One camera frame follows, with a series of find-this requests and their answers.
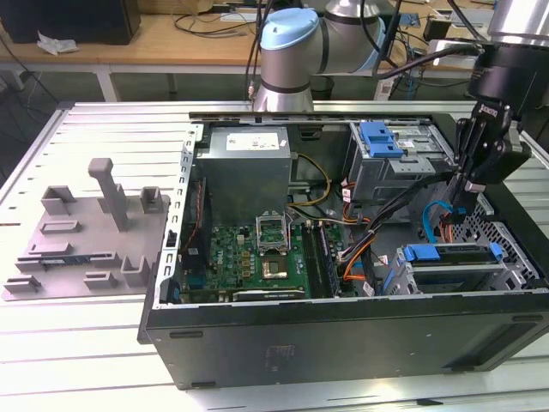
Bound wooden desk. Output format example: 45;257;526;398
0;0;549;104

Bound grey disk bay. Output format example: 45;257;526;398
381;242;537;297

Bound large black computer box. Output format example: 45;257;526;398
0;0;142;46

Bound green motherboard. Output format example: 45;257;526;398
178;222;361;304

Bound black case fan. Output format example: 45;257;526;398
182;175;214;276

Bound blue data wire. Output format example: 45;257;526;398
422;199;468;248

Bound CPU socket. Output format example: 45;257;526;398
260;256;289;280

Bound orange wires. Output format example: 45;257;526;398
341;238;374;282

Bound black expansion slot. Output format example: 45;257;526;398
232;289;308;302

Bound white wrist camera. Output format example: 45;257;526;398
428;39;480;66

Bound flat white box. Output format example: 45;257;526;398
449;8;490;31

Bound green RAM stick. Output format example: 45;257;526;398
317;221;342;297
39;256;94;268

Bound blue drive latch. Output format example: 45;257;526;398
359;122;407;159

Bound grey power supply unit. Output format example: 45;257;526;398
195;126;295;215

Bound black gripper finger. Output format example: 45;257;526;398
445;171;486;215

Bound yellow and black wires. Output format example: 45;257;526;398
289;153;332;215

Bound grey parts rack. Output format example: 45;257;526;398
0;157;172;304

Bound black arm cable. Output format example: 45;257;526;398
245;0;276;99

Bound grey optical drive cage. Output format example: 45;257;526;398
347;121;462;211

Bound metal socket cover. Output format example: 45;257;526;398
255;210;292;254

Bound small black container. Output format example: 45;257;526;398
424;15;452;43

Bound hard disk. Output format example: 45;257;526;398
383;241;504;297

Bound crumpled white paper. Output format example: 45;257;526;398
36;29;81;57

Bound black PC case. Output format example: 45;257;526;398
136;110;549;391

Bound coloured power wire with connector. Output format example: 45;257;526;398
439;213;458;248

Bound black wire bundle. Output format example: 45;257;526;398
359;169;458;297

